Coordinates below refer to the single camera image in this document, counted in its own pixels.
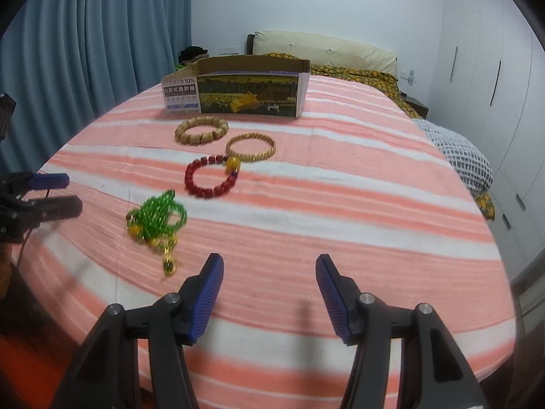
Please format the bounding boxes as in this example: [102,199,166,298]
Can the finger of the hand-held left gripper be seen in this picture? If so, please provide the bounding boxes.
[0,171,71,199]
[0,195,83,243]

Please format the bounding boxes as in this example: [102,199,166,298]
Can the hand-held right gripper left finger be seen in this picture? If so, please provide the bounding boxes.
[50,253,225,409]

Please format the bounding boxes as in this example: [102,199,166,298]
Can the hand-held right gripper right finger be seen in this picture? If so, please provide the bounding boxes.
[315,253,488,409]

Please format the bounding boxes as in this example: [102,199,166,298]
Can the green bead necklace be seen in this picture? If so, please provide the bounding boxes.
[125,190,188,279]

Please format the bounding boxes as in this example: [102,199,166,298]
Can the printed cardboard box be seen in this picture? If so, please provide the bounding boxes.
[161,55,311,119]

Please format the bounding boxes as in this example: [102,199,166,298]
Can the pink white striped blanket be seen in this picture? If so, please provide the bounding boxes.
[11,74,518,409]

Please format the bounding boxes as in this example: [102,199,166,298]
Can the blue curtain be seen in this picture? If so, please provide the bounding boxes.
[0,0,197,188]

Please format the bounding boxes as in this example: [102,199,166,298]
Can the person's orange clothing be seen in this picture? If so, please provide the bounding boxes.
[0,332,77,409]

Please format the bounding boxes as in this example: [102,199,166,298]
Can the dark plush toy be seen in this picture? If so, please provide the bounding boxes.
[178,45,209,62]

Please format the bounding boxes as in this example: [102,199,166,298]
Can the blue grey patterned pillow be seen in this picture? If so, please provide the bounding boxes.
[414,118,494,192]

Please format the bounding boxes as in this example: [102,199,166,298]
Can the cream headboard cushion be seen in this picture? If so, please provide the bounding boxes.
[254,31,399,78]

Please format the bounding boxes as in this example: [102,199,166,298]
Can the white wardrobe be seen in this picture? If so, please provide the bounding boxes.
[428,0,545,282]

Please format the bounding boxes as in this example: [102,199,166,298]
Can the red bead bracelet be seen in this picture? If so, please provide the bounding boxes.
[184,154,243,199]

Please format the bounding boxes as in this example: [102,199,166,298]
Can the tan wooden bead bracelet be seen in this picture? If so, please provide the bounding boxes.
[174,115,229,145]

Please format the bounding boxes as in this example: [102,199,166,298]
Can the gold woven bracelet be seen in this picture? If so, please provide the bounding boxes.
[225,133,276,163]

